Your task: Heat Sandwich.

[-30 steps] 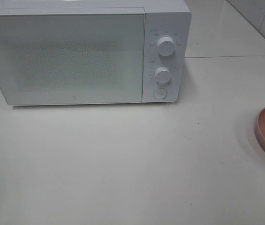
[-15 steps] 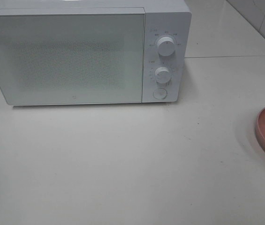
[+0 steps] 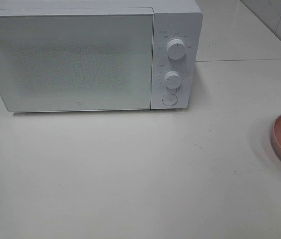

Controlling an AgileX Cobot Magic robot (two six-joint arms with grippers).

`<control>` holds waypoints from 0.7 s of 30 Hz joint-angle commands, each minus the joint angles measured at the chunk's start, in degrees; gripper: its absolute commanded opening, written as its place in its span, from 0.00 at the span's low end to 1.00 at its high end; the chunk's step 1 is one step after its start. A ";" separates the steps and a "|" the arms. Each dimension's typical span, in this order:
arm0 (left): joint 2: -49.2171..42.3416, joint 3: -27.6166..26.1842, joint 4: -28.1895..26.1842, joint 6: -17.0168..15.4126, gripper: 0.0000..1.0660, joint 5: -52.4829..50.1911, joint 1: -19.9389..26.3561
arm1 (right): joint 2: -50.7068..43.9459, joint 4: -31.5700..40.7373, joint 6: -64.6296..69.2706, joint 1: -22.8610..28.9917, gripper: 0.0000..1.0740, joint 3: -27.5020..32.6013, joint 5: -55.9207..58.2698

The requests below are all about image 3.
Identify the white microwave door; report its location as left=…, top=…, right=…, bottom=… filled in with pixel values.
left=0, top=15, right=153, bottom=112

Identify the round microwave door button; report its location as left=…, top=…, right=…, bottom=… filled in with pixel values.
left=162, top=94, right=178, bottom=107

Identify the white microwave oven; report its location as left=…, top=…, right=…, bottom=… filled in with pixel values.
left=0, top=0, right=203, bottom=110

